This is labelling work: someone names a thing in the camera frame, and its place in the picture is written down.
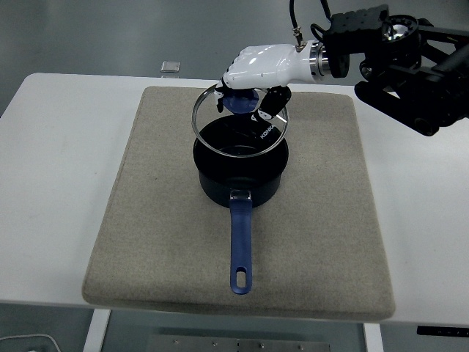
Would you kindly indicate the glass pot lid blue knob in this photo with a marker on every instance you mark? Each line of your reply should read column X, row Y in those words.
column 240, row 104

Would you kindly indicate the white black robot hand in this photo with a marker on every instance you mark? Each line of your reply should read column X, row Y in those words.
column 264, row 66

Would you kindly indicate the grey fabric mat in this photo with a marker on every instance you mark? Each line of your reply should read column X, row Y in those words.
column 146, row 220

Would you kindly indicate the black table control panel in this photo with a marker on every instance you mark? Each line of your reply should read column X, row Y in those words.
column 443, row 330

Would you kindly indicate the grey metal plate with screws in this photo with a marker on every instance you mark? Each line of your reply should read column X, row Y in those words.
column 238, row 344

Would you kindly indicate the white table leg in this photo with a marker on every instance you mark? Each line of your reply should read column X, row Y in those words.
column 373, row 339
column 96, row 330

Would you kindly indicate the small silver floor plate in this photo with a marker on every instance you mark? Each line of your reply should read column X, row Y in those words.
column 170, row 66

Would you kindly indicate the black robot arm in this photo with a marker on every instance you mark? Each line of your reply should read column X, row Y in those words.
column 403, row 73

